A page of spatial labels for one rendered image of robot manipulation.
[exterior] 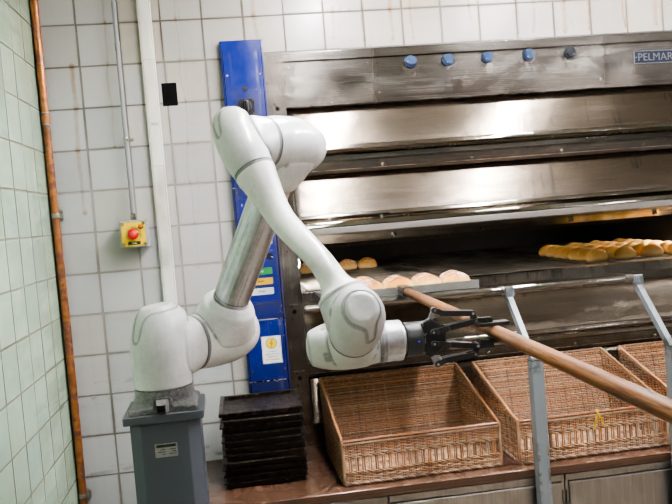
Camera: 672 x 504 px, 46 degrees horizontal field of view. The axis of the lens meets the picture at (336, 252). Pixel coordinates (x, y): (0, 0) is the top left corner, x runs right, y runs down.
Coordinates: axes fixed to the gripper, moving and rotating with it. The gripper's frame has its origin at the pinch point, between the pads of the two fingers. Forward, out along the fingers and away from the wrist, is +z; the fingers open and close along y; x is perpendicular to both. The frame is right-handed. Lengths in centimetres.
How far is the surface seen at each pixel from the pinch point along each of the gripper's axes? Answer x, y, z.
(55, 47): -136, -96, -115
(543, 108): -138, -63, 71
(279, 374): -133, 32, -42
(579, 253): -163, -2, 94
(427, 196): -136, -32, 21
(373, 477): -86, 60, -16
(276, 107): -136, -70, -36
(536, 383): -76, 32, 38
